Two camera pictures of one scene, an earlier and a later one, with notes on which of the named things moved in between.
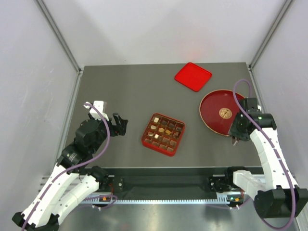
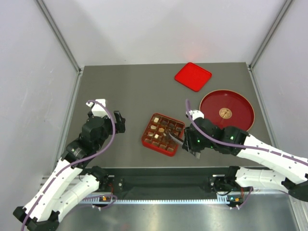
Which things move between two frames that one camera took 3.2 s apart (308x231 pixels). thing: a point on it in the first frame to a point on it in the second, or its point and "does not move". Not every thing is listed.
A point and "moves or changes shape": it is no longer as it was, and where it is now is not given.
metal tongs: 235,140 moves or changes shape
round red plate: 218,109 does not move
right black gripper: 234,131 to 188,144
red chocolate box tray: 163,134 does not move
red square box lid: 193,76 does not move
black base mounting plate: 167,180 does not move
